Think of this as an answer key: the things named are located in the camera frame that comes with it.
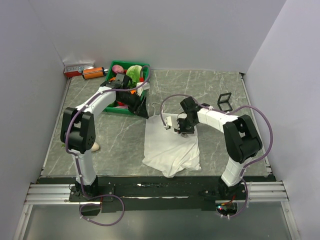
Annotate green plastic bin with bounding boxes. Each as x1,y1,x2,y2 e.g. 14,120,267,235
104,60,150,116

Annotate black square frame stand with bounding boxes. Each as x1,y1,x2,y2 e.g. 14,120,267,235
217,92,233,112

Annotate white camisole garment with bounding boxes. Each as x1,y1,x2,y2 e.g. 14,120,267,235
142,114,202,178

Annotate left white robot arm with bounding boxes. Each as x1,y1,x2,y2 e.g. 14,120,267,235
60,73,149,201

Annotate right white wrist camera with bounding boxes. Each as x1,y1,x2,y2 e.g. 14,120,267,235
164,115,180,131

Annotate red white carton box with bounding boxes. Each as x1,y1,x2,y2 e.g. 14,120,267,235
63,64,94,78

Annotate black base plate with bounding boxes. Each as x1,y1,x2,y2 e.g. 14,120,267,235
69,176,246,213

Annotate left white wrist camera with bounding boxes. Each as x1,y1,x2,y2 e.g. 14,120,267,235
136,81,150,97

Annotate purple onion toy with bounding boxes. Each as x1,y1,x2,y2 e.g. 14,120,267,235
111,64,125,74

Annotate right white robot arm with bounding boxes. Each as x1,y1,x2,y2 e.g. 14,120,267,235
175,96,263,200

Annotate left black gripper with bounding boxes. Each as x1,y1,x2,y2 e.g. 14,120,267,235
117,91,149,120

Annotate green lettuce toy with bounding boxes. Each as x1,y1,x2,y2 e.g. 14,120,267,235
126,65,142,88

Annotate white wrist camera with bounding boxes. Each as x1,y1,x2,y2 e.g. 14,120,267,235
164,115,180,131
136,81,150,97

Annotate orange cylinder bottle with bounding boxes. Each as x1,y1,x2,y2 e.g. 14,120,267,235
81,67,108,80

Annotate white radish toy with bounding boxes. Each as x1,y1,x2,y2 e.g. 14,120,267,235
91,142,100,152

